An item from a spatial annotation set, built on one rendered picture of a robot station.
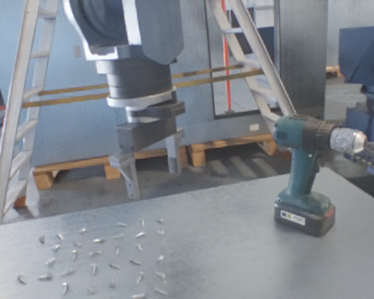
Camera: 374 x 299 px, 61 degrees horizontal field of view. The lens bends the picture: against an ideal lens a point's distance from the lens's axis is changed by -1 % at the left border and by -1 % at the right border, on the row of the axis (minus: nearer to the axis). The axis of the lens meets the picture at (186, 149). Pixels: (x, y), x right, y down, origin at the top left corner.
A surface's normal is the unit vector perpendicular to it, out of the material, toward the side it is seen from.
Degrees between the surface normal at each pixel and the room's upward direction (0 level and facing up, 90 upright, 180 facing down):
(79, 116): 90
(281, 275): 0
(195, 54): 90
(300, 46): 90
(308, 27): 90
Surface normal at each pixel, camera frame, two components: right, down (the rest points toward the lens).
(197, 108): 0.11, 0.33
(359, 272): -0.11, -0.93
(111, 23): 0.68, 0.18
